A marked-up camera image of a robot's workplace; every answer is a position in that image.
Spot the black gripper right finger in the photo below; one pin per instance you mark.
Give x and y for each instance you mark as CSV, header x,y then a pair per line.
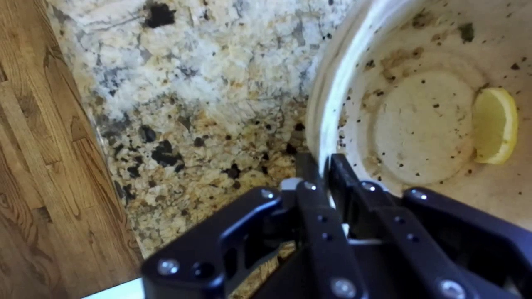
x,y
449,250

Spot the yellow lemon slice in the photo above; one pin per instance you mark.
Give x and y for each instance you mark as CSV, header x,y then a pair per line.
x,y
494,125

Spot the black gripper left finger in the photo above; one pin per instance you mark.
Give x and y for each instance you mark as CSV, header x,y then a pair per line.
x,y
218,255

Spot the white ceramic top bowl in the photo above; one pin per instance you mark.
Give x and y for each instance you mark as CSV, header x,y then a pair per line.
x,y
394,95

